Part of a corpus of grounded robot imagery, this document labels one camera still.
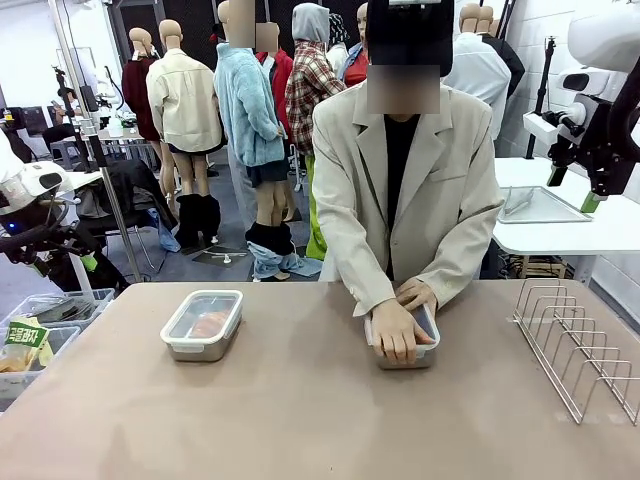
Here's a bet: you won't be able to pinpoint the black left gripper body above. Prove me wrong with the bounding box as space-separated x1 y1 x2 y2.
0 208 82 265

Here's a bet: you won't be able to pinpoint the chair with black jacket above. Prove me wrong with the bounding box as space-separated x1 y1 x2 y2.
74 158 180 275

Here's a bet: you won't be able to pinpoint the person's right hand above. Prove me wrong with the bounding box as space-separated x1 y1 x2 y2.
371 298 436 366

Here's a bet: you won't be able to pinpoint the clear plastic bin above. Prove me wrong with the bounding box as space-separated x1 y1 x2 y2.
0 288 116 331
0 324 82 401

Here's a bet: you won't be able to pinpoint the green snack bag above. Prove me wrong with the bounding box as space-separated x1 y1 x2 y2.
3 316 55 375

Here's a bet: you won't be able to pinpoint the mannequin in maroon top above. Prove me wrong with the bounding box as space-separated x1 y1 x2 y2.
121 27 169 204

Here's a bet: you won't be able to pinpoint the mannequin with head scarf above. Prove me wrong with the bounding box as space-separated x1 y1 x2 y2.
327 13 351 76

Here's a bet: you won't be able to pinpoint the perforated steel tray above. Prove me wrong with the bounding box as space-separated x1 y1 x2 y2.
496 185 595 225

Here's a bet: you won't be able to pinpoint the crumpled blue jeans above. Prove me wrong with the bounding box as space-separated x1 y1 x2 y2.
247 239 325 282

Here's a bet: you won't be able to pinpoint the mannequin in blue fleece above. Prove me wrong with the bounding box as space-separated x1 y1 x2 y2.
213 0 301 256

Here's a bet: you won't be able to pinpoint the rectangular stainless steel container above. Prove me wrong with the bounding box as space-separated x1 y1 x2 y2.
364 319 441 371
159 289 245 364

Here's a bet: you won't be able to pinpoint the mannequin in blue shirt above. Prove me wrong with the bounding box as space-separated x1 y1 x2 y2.
342 2 372 89

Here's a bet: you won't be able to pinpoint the mannequin in plaid shirt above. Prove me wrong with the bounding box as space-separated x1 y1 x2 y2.
284 3 349 261

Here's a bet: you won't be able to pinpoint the mannequin in cream jacket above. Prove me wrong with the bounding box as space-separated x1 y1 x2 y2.
145 19 225 246

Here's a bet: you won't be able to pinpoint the person's right forearm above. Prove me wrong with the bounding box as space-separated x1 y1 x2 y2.
339 234 401 317

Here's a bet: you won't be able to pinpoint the steel tongs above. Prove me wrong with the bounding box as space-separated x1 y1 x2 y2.
503 186 535 215

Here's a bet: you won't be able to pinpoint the silver stand pole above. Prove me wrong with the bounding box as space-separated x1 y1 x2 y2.
49 0 145 282

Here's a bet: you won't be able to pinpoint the seated background person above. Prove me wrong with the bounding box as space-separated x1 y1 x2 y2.
42 87 81 151

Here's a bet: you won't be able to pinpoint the mannequin in white shirt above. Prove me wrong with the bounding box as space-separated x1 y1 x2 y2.
442 2 512 144

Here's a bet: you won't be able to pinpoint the mannequin in dark top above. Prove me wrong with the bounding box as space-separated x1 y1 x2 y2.
479 4 526 101

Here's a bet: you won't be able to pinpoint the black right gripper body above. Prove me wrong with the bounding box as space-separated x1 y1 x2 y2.
548 133 630 197

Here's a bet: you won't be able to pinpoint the person in beige jacket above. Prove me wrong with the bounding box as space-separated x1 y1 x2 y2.
312 0 505 317

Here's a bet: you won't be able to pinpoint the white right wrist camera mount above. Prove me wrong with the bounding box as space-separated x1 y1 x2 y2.
523 109 585 147

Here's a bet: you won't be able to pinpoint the steel wire rack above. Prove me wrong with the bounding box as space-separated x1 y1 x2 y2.
513 278 640 427

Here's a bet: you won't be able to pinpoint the golden croissant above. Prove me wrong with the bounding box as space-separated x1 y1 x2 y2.
191 309 234 337

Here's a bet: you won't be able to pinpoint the black tripod stand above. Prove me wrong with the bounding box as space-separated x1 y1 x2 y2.
527 35 559 160

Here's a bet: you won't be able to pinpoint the mannequin in red jacket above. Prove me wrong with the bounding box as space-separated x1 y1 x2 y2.
255 22 295 146

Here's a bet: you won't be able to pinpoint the person's left hand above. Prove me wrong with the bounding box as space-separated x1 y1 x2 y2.
396 277 440 315

